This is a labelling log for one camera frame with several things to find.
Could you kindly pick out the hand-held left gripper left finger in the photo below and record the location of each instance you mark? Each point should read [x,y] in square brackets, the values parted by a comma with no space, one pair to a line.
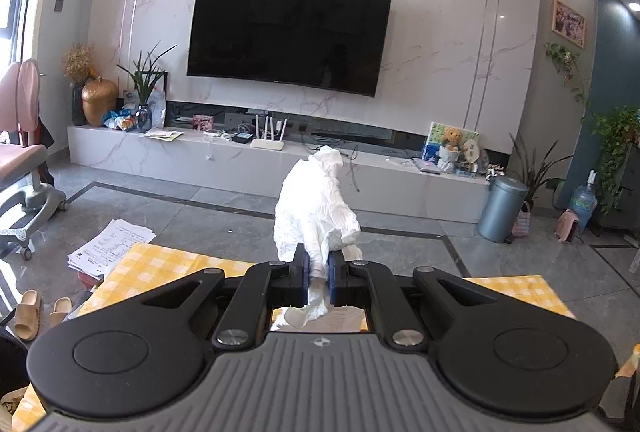
[303,279]

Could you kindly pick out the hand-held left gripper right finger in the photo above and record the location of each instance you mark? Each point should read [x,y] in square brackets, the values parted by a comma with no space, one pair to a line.
[337,279]

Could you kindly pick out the white plastic bag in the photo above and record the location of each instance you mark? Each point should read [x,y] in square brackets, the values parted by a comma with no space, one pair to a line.
[310,207]

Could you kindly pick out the white router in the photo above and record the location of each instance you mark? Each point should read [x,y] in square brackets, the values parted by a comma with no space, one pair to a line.
[267,143]

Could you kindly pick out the flat silver device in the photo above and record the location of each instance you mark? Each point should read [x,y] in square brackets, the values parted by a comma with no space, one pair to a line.
[430,168]

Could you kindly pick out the yellow checkered tablecloth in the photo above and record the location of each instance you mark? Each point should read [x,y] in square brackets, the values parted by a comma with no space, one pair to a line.
[150,267]

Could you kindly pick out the small black box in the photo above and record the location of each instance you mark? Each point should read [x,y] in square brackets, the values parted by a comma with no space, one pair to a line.
[242,137]

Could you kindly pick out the white marble tv console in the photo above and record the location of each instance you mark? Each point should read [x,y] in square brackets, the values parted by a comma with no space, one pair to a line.
[200,161]

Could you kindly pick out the painted canvas picture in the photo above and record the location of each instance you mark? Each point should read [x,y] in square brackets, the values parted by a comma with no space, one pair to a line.
[434,141]

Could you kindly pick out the brown teddy bear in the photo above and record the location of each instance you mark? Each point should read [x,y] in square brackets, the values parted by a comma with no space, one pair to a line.
[451,146]

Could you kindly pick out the grey metal trash can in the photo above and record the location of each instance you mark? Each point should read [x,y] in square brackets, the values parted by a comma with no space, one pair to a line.
[500,212]

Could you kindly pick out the round paper fan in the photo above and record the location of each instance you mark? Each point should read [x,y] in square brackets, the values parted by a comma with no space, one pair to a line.
[470,151]

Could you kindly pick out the pink tissue box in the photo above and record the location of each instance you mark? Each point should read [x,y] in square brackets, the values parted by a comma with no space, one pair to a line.
[203,122]

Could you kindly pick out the stack of paper sheets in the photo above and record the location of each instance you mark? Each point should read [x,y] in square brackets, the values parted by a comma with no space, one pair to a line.
[112,247]

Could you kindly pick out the woven basket bag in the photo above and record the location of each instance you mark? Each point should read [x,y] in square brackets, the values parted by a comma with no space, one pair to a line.
[522,222]

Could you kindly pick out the loose papers on console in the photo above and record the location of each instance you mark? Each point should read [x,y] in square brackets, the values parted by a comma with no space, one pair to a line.
[162,134]

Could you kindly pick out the white printed bag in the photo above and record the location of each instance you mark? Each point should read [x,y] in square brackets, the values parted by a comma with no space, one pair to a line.
[157,111]

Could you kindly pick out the long-leaf potted plant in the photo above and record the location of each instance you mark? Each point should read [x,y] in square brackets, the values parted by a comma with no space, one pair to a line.
[537,171]

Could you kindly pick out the pink space heater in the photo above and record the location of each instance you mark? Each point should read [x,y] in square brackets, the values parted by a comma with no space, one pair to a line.
[569,227]

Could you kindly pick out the blue orange snack packets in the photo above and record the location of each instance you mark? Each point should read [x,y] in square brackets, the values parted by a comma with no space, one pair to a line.
[120,120]

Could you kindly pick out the beige slipper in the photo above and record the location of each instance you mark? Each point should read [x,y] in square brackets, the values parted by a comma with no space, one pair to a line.
[61,309]
[27,317]

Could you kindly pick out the black curved television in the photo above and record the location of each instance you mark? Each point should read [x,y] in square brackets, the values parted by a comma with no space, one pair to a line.
[290,31]

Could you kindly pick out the green plant in glass vase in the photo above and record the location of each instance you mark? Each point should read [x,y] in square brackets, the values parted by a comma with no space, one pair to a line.
[147,76]

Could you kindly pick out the blue water jug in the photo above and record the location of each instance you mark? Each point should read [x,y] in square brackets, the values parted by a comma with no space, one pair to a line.
[584,207]

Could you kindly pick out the gold round vase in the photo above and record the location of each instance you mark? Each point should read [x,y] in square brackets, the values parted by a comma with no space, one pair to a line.
[100,104]

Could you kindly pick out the dark tall vase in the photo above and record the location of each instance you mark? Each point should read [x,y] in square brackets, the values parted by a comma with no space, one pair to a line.
[78,106]

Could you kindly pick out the grey-blue cabinet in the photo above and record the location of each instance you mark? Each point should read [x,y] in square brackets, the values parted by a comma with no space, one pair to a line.
[627,197]

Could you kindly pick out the pink desk chair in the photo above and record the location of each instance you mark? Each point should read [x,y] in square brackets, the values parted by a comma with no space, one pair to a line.
[25,151]

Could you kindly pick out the bushy pothos plant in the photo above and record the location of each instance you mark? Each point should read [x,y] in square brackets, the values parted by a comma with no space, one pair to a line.
[617,141]

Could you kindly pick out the dried flower bunch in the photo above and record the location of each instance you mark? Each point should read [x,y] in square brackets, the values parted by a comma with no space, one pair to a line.
[79,61]

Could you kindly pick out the hanging vine plant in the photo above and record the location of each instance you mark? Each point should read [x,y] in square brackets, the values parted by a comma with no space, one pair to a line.
[567,66]

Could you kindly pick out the framed wall picture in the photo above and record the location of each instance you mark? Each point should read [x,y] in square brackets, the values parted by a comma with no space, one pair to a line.
[569,22]

